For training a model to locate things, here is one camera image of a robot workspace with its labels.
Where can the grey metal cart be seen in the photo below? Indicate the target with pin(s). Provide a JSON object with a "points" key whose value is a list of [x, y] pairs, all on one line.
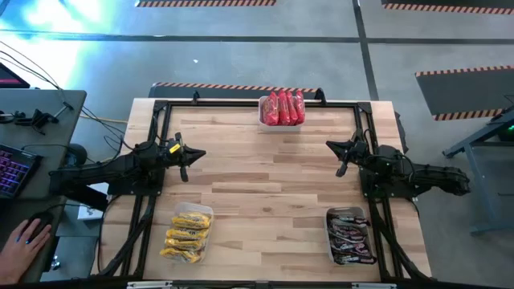
{"points": [[482, 133]]}

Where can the yellow tag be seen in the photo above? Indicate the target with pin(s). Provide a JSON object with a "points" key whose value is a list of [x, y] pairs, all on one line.
{"points": [[174, 148]]}

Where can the silver bracket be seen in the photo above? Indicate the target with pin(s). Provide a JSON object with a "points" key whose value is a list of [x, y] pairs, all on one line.
{"points": [[148, 285], [373, 286]]}

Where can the black bar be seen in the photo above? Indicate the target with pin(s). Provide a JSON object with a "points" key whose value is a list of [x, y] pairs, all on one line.
{"points": [[88, 200]]}

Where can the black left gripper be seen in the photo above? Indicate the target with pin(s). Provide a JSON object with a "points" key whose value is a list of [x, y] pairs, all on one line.
{"points": [[170, 156]]}

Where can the caster wheel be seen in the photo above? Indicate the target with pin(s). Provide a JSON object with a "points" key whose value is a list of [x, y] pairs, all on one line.
{"points": [[54, 263]]}

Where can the black mat striped edge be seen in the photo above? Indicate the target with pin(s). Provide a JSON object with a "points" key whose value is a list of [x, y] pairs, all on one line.
{"points": [[462, 92]]}

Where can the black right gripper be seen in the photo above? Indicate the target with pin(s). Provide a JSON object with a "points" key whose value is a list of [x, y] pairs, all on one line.
{"points": [[355, 150]]}

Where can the grey plastic bin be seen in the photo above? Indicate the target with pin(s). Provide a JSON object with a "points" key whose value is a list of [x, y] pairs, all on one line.
{"points": [[345, 210]]}

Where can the clear plastic bin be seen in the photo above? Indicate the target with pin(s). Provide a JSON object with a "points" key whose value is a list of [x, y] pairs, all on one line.
{"points": [[188, 208]]}

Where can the grey desk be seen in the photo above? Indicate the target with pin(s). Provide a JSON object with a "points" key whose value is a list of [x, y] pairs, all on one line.
{"points": [[40, 104]]}

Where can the dark laptop screen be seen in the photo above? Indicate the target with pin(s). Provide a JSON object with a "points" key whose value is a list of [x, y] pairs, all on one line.
{"points": [[10, 78]]}

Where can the white plastic bin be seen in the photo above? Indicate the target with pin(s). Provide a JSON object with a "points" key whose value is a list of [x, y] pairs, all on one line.
{"points": [[281, 128]]}

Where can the black metal table frame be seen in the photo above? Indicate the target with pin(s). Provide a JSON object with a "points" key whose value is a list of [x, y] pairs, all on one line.
{"points": [[225, 103]]}

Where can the black desk clamp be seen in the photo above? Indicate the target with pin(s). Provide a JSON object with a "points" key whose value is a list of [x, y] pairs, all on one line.
{"points": [[38, 119]]}

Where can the black computer mouse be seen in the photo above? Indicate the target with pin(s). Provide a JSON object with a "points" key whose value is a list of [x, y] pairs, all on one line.
{"points": [[40, 220]]}

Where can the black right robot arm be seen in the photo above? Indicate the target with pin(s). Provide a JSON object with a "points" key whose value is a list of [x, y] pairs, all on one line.
{"points": [[421, 176]]}

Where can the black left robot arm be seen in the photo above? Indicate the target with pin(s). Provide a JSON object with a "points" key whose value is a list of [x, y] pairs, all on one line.
{"points": [[100, 174]]}

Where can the white box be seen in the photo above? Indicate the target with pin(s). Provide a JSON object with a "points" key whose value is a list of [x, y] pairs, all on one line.
{"points": [[89, 212]]}

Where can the backlit keyboard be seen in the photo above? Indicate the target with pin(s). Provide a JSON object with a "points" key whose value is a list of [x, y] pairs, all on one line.
{"points": [[14, 170]]}

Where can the person's hand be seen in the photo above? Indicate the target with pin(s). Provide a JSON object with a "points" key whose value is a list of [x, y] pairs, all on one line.
{"points": [[20, 253]]}

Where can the black round object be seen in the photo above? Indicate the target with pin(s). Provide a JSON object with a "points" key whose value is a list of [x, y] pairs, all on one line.
{"points": [[77, 154]]}

